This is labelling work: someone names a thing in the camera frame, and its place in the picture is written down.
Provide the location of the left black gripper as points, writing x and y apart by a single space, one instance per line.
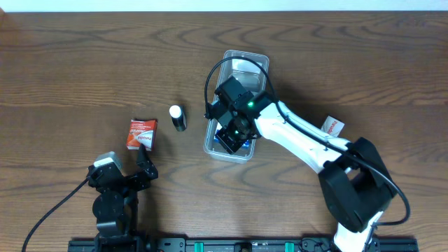
131 180

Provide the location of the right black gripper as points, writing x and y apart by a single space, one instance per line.
230 141

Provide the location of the red Panadol box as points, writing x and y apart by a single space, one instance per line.
141 132

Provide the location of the black bottle white cap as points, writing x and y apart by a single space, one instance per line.
178 117

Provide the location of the clear plastic container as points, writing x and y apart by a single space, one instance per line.
252 78

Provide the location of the white Panadol box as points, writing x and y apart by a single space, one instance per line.
332 126

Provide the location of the blue tall box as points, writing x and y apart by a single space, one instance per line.
243 151

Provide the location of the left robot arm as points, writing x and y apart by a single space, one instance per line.
116 207

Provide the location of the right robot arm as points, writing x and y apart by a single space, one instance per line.
356 186

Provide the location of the black mounting rail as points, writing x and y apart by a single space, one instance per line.
307 244

